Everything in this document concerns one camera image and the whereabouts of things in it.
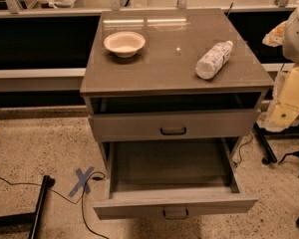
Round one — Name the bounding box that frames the white paper bowl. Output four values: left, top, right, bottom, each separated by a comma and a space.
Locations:
104, 31, 146, 58

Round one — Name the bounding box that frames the grey drawer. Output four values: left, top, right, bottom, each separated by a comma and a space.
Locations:
89, 110, 260, 142
95, 138, 257, 220

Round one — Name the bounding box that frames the grey drawer cabinet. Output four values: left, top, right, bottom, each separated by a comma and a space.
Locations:
81, 9, 273, 159

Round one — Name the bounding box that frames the black floor cable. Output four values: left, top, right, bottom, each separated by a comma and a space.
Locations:
0, 169, 111, 239

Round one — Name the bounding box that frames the black stand leg left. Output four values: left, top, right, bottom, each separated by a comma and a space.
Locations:
0, 175, 55, 239

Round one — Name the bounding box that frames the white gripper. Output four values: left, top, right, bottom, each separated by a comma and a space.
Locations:
258, 21, 299, 132

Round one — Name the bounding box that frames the blue tape cross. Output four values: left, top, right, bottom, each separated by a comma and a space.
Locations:
68, 166, 94, 197

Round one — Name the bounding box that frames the black stand leg right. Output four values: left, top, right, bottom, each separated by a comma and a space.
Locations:
253, 123, 277, 164

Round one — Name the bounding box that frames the black stand leg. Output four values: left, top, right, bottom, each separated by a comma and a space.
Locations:
253, 123, 277, 164
0, 175, 55, 239

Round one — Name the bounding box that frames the grey top drawer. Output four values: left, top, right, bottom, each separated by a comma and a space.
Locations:
89, 110, 260, 142

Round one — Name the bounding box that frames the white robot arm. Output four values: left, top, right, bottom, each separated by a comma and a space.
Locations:
260, 5, 299, 132

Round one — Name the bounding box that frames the clear plastic water bottle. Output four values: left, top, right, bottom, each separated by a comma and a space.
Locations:
195, 41, 233, 80

